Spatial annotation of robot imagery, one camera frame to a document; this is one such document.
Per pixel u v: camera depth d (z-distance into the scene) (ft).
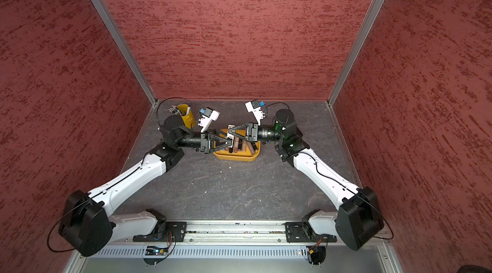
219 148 1.94
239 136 2.10
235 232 2.48
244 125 2.06
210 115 2.03
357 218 1.32
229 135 2.07
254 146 3.21
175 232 2.47
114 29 2.86
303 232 2.12
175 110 3.06
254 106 2.07
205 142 1.96
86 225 1.30
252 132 1.95
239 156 3.02
